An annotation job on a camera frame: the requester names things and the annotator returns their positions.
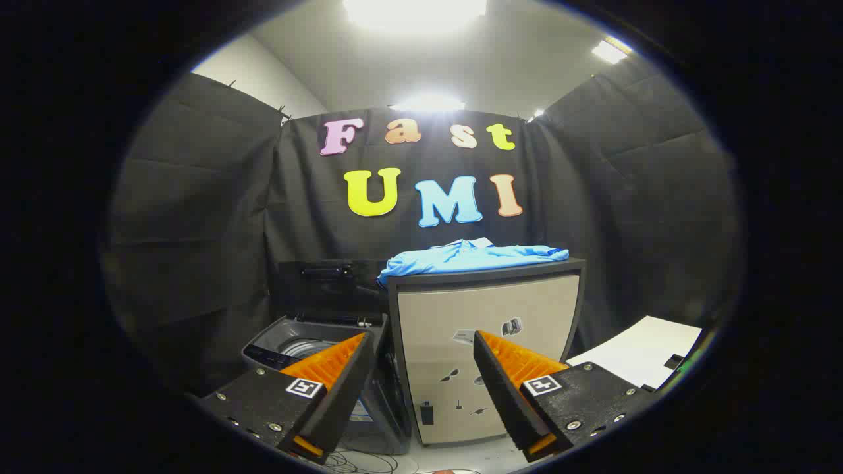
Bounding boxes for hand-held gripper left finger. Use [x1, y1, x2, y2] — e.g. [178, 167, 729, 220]
[200, 331, 377, 465]

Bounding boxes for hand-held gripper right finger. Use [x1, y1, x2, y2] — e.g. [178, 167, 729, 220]
[473, 330, 653, 463]

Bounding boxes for grey washing machine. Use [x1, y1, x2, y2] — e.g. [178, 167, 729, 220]
[241, 315, 412, 456]

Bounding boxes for light blue polo shirt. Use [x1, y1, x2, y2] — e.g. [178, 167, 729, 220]
[377, 238, 570, 288]

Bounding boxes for white board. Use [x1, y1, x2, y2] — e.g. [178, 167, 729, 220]
[566, 315, 703, 390]

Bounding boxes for black backdrop cloth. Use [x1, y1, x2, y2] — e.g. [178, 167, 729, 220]
[99, 56, 745, 396]

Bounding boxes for large ceiling light panel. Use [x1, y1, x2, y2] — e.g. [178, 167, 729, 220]
[342, 0, 488, 32]

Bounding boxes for thin floor cables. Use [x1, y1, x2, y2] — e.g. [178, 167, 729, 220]
[323, 450, 422, 474]

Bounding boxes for beige cabinet with dark frame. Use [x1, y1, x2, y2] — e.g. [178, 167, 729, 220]
[385, 258, 587, 447]

